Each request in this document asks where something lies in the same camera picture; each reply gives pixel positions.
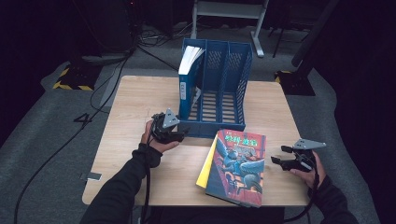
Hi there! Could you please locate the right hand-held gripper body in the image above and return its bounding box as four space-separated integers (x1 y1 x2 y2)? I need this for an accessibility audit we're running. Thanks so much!
292 138 327 172

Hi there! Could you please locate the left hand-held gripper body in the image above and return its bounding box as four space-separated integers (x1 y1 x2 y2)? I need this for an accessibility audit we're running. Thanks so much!
150 107 181 144

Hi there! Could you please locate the blue landscape cover book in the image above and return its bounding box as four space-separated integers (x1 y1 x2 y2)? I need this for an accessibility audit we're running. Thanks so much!
177 45 206 120

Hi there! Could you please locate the yellow cover book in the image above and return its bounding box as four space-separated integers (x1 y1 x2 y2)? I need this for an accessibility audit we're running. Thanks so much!
195 134 219 189

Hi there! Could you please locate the blue plastic file rack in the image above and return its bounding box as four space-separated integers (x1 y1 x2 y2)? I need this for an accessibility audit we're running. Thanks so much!
177 37 254 139

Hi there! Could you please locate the person's right hand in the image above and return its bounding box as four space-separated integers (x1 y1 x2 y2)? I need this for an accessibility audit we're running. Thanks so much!
289 151 327 189

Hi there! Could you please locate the person's left hand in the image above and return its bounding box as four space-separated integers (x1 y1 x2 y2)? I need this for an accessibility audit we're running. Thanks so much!
140 120 180 154

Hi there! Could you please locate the black yellow striped base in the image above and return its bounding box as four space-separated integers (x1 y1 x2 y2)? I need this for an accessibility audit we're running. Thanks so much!
274 69 316 97
51 60 104 91

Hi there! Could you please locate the black tripod stand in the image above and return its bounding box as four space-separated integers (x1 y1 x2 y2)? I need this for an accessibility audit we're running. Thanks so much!
269 18 300 59

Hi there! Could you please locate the black slanted pole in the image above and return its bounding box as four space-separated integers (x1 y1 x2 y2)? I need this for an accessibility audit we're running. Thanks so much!
291 0 340 78

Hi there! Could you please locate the right hand-held gripper cable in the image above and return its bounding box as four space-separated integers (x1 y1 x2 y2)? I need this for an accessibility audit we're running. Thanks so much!
283 152 321 224

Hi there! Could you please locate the hand-held gripper cable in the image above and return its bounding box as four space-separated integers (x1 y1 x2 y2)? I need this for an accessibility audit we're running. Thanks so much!
283 152 321 224
141 124 157 224

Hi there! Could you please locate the left hand-held gripper cable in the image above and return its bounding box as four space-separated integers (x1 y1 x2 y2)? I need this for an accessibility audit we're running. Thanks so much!
141 124 157 224

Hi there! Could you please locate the straight black floor cable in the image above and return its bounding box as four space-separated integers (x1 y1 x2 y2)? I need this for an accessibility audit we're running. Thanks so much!
136 46 183 74

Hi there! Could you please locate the looped black floor cable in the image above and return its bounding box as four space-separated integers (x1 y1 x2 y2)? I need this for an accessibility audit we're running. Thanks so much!
90 55 132 115

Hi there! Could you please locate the silver table bracket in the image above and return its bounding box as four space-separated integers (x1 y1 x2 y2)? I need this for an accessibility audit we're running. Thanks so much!
79 172 103 182

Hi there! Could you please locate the tangle of floor cables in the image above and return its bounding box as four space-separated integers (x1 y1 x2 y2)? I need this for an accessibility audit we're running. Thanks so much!
138 21 194 48

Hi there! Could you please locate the long black floor cable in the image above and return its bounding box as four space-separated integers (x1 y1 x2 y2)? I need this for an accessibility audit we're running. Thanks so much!
13 52 132 224

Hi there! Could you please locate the white metal stand frame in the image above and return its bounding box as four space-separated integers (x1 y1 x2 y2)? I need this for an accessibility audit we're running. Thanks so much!
190 0 270 59

